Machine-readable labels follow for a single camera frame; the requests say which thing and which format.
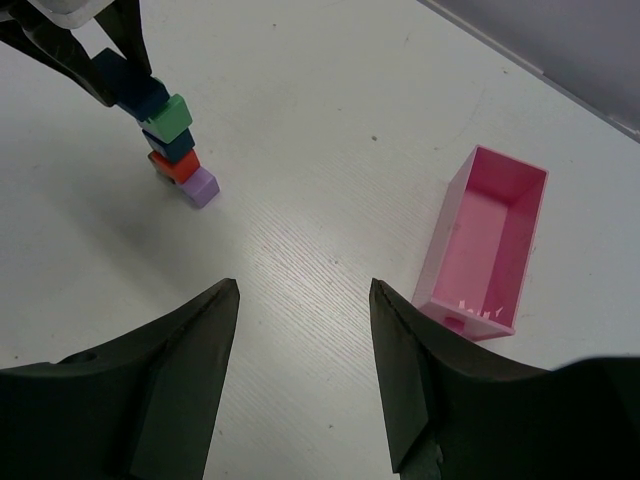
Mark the small dark blue block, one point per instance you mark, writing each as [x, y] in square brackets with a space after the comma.
[175, 150]

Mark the green notched wood block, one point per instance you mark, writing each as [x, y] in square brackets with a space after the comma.
[171, 120]

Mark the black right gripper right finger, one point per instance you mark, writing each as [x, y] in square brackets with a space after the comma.
[454, 410]

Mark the pink plastic box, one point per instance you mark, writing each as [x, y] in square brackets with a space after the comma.
[475, 266]

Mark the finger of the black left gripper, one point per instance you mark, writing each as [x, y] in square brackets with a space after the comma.
[58, 49]
[121, 21]

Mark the long dark blue block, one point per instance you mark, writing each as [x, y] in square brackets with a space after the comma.
[137, 93]

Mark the purple wood cube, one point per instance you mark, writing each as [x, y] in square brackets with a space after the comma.
[200, 188]

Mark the red letter wood cube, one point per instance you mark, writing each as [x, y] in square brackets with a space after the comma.
[180, 171]

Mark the olive grey wood cube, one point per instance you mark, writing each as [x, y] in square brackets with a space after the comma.
[165, 178]

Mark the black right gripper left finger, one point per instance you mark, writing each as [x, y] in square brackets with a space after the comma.
[141, 406]

